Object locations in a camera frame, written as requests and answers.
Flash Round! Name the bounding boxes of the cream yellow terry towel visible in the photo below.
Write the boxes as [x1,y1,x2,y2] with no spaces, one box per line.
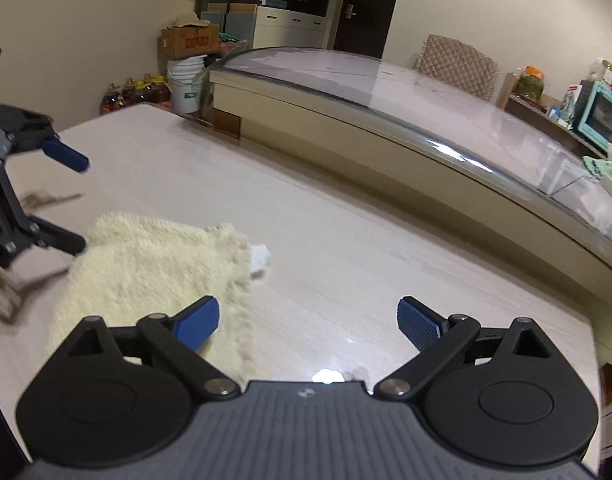
[44,214,270,384]

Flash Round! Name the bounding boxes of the cooking oil bottles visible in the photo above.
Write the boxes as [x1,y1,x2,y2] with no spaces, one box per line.
[99,74,172,115]

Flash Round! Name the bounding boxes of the white plastic bucket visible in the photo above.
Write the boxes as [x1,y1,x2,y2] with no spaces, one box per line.
[167,54,205,114]

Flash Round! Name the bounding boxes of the brown cardboard box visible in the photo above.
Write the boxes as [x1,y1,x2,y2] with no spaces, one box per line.
[157,24,219,61]

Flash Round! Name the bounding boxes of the glass top dining table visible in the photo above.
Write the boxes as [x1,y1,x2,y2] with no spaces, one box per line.
[208,48,612,306]

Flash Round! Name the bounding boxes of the white storage cabinet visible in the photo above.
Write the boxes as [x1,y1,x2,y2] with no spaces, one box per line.
[200,1,330,51]

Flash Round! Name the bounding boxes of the wooden shelf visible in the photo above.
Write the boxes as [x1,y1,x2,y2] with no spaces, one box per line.
[496,73,606,159]

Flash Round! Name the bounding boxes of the green lidded jar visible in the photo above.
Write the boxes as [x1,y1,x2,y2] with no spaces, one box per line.
[514,65,545,103]

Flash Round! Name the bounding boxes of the teal toaster oven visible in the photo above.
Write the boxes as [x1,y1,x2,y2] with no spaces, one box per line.
[573,79,612,154]

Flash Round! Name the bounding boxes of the quilted beige chair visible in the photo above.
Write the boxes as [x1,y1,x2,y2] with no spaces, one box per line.
[414,34,500,101]

